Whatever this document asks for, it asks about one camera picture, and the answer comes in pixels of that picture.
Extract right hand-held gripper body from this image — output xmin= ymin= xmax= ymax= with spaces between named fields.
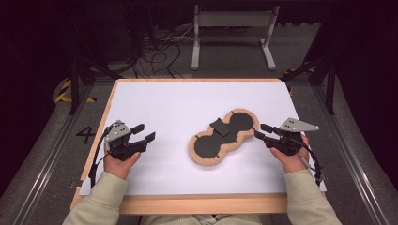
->
xmin=264 ymin=117 xmax=320 ymax=157

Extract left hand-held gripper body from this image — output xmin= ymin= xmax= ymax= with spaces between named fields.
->
xmin=103 ymin=119 xmax=148 ymax=162

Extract person's right hand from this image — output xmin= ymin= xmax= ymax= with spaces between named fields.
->
xmin=269 ymin=134 xmax=311 ymax=175

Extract person's left hand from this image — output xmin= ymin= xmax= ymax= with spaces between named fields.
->
xmin=102 ymin=149 xmax=142 ymax=181

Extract white table sheet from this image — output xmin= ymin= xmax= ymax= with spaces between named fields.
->
xmin=79 ymin=82 xmax=328 ymax=197

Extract black metal stand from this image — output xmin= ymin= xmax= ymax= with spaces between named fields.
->
xmin=280 ymin=8 xmax=340 ymax=116
xmin=66 ymin=6 xmax=126 ymax=115

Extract wooden table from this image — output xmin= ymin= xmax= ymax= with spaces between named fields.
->
xmin=69 ymin=78 xmax=329 ymax=216

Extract person's legs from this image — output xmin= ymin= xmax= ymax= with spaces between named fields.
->
xmin=139 ymin=214 xmax=274 ymax=225

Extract white metal stand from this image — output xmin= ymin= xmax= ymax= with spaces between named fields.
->
xmin=191 ymin=4 xmax=281 ymax=72

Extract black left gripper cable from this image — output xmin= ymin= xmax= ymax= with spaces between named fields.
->
xmin=88 ymin=125 xmax=115 ymax=189

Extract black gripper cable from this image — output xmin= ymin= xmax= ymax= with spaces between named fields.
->
xmin=88 ymin=125 xmax=115 ymax=189
xmin=289 ymin=135 xmax=325 ymax=188

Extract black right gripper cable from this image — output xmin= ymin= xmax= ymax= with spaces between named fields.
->
xmin=289 ymin=135 xmax=325 ymax=188

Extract aluminium floor rail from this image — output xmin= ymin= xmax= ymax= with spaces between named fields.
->
xmin=12 ymin=83 xmax=95 ymax=225
xmin=313 ymin=85 xmax=392 ymax=225

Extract black floor cables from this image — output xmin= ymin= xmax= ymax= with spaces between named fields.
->
xmin=130 ymin=24 xmax=195 ymax=80

